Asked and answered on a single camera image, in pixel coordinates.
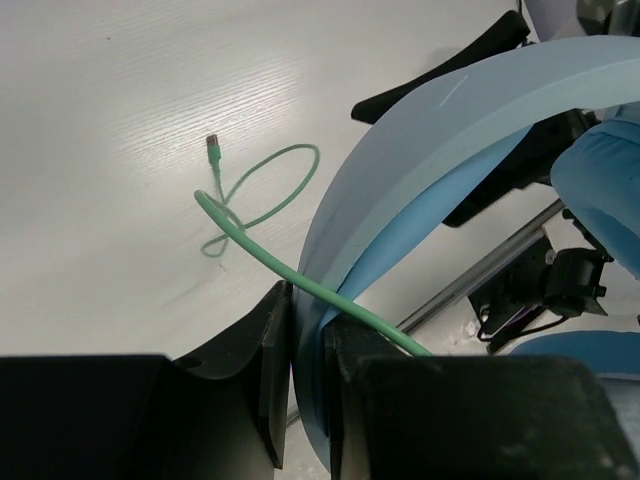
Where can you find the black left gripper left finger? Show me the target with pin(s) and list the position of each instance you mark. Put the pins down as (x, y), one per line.
(217, 412)

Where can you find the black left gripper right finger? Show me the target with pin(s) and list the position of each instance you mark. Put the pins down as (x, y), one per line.
(559, 407)

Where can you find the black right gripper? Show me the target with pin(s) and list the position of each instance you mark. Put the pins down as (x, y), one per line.
(531, 160)

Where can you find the light blue headphones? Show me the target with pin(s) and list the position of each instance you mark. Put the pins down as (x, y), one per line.
(431, 149)

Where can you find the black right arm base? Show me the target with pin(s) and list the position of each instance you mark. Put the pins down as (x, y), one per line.
(540, 289)

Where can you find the metal rail strip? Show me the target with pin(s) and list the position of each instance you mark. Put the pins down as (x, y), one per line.
(484, 270)

